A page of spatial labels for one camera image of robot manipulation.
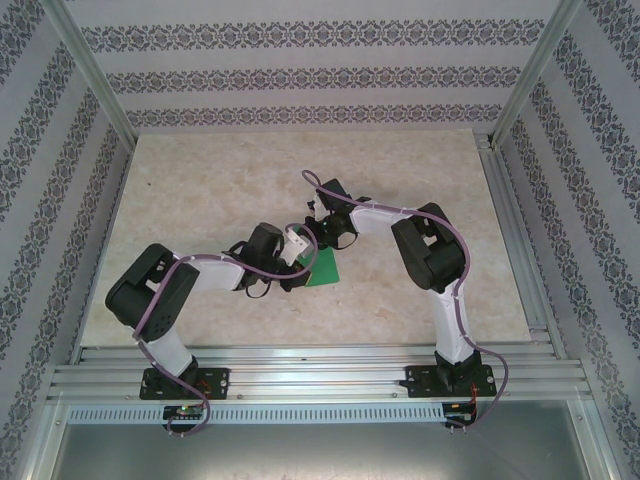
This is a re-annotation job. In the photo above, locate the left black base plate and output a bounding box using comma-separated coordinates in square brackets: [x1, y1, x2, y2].
[139, 367, 231, 401]

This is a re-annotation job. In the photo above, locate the aluminium mounting rail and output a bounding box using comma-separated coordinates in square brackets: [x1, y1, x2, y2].
[47, 343, 596, 404]

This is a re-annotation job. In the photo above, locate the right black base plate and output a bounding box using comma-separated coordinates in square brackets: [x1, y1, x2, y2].
[405, 364, 499, 400]

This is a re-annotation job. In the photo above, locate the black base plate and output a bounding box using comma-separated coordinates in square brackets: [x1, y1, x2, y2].
[405, 364, 499, 400]
[139, 367, 231, 401]

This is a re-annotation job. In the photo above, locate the left aluminium frame post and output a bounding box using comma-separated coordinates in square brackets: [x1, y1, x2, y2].
[42, 0, 139, 149]

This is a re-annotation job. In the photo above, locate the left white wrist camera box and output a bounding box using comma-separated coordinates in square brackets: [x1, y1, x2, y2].
[278, 224, 309, 267]

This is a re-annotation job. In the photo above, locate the gripper black wire loop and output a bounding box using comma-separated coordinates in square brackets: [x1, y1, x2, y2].
[242, 277, 275, 302]
[331, 227, 359, 252]

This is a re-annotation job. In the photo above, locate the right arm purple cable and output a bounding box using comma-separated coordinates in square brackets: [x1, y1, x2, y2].
[301, 169, 511, 434]

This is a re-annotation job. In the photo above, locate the left small circuit board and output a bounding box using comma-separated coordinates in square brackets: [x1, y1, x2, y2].
[163, 404, 206, 421]

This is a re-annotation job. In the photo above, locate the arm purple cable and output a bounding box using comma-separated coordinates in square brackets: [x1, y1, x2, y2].
[133, 225, 320, 437]
[301, 169, 511, 434]

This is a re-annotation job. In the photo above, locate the right small circuit board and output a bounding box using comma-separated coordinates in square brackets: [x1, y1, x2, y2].
[446, 403, 477, 425]

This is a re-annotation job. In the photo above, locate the aluminium frame post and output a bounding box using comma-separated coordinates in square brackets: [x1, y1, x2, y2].
[489, 0, 586, 149]
[42, 0, 139, 149]

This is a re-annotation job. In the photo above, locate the green square paper sheet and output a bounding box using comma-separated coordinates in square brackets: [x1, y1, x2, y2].
[291, 223, 341, 290]

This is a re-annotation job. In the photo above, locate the left gripper black wire loop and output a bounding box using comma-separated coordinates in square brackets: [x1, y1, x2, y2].
[242, 277, 275, 302]

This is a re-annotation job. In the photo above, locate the slotted grey cable duct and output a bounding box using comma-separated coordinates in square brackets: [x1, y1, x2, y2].
[67, 403, 447, 426]

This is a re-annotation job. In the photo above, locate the right aluminium frame post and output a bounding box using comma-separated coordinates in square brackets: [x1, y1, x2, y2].
[489, 0, 586, 149]

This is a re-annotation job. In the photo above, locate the small circuit board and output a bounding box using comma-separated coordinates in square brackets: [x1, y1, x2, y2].
[163, 404, 206, 421]
[446, 403, 477, 425]

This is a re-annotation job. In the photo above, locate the aluminium side rail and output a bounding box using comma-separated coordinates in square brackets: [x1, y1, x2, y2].
[475, 130, 569, 361]

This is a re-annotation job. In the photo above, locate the grey metal sheet panel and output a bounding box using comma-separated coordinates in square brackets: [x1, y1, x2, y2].
[47, 422, 611, 480]

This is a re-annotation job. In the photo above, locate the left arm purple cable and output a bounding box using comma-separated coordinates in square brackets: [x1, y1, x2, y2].
[133, 225, 320, 437]

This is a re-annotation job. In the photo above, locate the right gripper black wire loop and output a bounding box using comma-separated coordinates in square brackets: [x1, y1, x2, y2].
[331, 227, 359, 252]

